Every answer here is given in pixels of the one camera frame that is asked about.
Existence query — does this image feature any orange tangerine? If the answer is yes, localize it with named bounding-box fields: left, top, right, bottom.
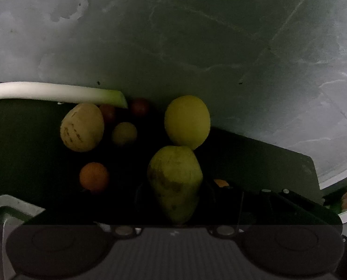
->
left=79, top=162, right=108, bottom=191
left=215, top=179, right=229, bottom=187

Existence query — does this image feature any striped tan melon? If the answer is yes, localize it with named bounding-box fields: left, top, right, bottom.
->
left=60, top=103, right=104, bottom=152

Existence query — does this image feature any green yellow pear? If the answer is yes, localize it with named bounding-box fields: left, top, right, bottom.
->
left=149, top=146, right=203, bottom=221

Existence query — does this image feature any metal baking tray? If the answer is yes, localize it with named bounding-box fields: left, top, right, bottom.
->
left=0, top=195, right=44, bottom=279

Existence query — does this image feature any small brown kiwi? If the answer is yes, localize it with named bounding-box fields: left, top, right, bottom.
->
left=114, top=122, right=137, bottom=144

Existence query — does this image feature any red jujube left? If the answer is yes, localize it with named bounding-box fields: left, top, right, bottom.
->
left=99, top=104, right=114, bottom=119

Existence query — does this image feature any red jujube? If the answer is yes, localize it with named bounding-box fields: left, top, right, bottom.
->
left=132, top=99, right=146, bottom=114
left=99, top=104, right=114, bottom=119

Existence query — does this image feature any yellow lemon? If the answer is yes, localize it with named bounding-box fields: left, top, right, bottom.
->
left=165, top=95, right=211, bottom=150

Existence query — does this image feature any red jujube right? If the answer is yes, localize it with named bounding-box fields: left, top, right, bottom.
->
left=132, top=99, right=146, bottom=114

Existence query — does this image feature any white green leek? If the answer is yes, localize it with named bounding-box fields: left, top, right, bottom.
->
left=0, top=82, right=127, bottom=108

